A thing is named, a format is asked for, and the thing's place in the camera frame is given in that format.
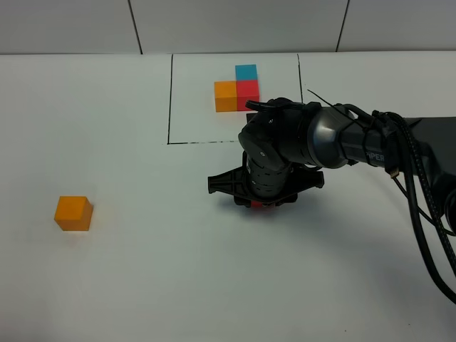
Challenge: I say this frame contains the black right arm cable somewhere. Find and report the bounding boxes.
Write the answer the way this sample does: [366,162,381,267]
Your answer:
[372,110,456,306]

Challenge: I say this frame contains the template red cube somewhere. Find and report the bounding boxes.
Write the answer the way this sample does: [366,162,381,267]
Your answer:
[236,80,260,111]

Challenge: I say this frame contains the template orange cube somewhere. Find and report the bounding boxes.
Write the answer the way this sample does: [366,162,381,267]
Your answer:
[214,81,237,113]

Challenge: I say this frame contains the template blue cube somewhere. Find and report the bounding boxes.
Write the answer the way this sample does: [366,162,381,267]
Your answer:
[235,64,258,81]

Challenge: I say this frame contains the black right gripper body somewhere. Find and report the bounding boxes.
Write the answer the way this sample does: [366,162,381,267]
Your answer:
[207,152,324,207]

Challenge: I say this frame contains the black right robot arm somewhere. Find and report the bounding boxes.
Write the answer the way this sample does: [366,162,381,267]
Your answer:
[208,98,455,234]

